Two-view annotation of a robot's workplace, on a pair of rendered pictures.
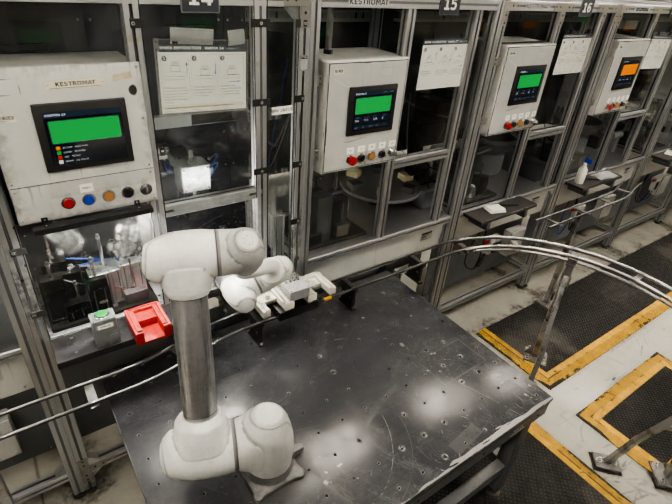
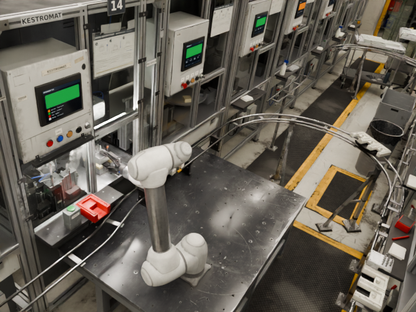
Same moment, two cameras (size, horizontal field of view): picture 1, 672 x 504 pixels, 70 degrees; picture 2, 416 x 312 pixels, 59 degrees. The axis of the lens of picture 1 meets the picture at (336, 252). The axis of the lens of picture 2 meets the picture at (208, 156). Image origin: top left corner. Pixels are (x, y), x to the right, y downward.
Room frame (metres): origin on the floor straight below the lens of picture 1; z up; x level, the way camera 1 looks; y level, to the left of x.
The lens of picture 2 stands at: (-0.32, 0.76, 2.49)
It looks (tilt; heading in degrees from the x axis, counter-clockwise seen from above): 35 degrees down; 335
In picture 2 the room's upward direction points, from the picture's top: 9 degrees clockwise
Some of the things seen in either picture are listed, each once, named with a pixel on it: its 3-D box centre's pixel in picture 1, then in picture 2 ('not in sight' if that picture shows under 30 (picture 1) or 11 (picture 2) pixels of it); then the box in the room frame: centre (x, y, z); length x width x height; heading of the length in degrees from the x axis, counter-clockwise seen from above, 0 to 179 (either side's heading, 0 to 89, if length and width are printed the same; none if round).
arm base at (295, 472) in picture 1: (273, 460); (193, 264); (0.98, 0.15, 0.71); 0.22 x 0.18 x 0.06; 128
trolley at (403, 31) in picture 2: not in sight; (405, 54); (4.98, -5.64, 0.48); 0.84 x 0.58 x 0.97; 136
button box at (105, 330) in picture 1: (104, 326); (70, 216); (1.27, 0.80, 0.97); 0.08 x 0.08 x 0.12; 38
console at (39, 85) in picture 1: (71, 133); (40, 98); (1.46, 0.88, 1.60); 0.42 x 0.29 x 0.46; 128
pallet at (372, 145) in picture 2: not in sight; (368, 145); (1.76, -1.80, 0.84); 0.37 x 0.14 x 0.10; 6
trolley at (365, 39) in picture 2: not in sight; (371, 64); (4.52, -4.38, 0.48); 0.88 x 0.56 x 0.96; 56
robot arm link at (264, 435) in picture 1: (265, 436); (192, 251); (0.96, 0.17, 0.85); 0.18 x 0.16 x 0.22; 108
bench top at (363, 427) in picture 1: (329, 389); (199, 221); (1.35, -0.02, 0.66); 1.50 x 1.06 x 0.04; 128
